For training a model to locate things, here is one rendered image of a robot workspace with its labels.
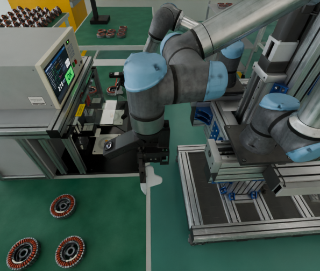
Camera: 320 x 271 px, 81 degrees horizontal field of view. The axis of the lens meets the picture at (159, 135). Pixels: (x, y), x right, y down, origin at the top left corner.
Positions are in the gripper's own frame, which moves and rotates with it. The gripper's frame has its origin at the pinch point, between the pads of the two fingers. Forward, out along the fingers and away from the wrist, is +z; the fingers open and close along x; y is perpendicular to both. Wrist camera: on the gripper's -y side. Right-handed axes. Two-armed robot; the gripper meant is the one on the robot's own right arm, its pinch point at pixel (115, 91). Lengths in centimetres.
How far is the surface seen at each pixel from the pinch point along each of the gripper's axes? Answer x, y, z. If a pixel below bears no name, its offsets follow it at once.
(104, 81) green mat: 17.6, -9.3, 7.7
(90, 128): -59, -11, -11
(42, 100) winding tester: -66, -34, -25
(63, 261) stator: -119, -6, 2
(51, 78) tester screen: -63, -33, -36
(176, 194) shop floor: -57, 83, 41
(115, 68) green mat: 43.6, -3.6, 4.3
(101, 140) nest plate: -56, -2, 0
